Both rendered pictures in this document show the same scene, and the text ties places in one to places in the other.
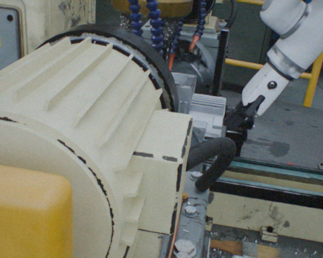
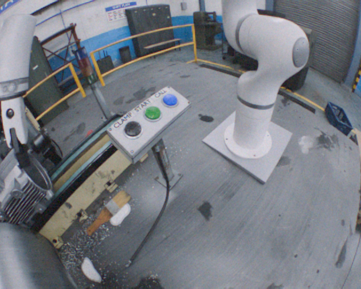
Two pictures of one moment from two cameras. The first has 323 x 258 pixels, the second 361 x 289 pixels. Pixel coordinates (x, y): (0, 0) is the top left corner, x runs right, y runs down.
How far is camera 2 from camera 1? 0.61 m
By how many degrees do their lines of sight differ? 46
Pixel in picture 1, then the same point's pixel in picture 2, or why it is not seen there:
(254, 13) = (48, 86)
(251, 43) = (54, 96)
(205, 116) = (12, 174)
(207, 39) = not seen: hidden behind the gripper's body
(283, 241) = (120, 180)
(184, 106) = not seen: outside the picture
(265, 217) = (101, 181)
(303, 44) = (6, 61)
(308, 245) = (131, 168)
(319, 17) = (5, 32)
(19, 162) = not seen: outside the picture
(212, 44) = not seen: hidden behind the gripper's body
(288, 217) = (110, 168)
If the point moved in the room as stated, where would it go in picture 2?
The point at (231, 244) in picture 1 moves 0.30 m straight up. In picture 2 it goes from (103, 215) to (29, 161)
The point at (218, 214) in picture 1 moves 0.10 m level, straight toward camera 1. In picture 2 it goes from (81, 204) to (93, 226)
